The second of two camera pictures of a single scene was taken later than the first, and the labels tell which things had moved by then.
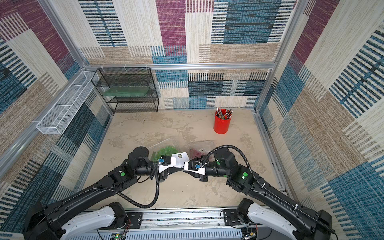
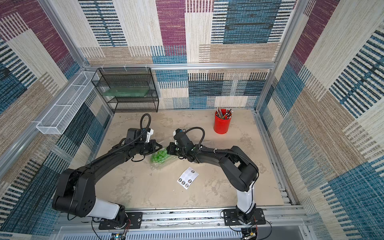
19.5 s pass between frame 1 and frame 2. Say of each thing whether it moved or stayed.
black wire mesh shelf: stayed
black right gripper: moved
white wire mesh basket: stayed
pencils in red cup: stayed
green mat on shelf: stayed
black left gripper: moved
